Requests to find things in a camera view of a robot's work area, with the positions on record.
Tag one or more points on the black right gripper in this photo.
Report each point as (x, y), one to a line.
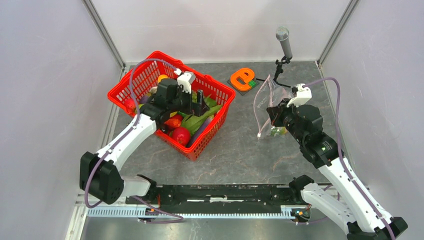
(276, 112)

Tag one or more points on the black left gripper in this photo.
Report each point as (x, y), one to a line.
(197, 109)

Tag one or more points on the green toy leafy vegetable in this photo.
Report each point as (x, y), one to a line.
(192, 123)

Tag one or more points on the purple toy eggplant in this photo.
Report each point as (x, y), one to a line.
(199, 131)

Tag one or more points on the yellow green toy mango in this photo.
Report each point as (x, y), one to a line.
(277, 131)

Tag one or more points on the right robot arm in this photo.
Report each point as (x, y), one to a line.
(360, 216)

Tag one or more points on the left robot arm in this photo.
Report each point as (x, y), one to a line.
(100, 172)

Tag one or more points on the red toy apple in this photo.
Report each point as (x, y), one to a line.
(181, 135)

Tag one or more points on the orange yellow round fruit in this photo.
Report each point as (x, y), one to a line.
(162, 77)

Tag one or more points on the orange letter e block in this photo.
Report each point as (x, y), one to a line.
(243, 80)

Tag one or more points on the black microphone tripod stand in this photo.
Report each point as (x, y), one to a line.
(279, 70)

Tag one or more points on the red plastic shopping basket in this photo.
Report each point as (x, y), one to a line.
(141, 82)

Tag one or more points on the red strawberry toy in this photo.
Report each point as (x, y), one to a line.
(130, 106)

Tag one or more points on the grey microphone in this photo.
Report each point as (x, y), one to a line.
(282, 35)

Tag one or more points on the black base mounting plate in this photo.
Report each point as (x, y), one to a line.
(223, 198)

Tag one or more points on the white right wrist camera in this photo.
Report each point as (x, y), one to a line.
(301, 95)

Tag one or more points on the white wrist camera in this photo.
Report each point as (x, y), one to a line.
(185, 78)
(301, 95)

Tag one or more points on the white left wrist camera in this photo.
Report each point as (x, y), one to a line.
(185, 78)

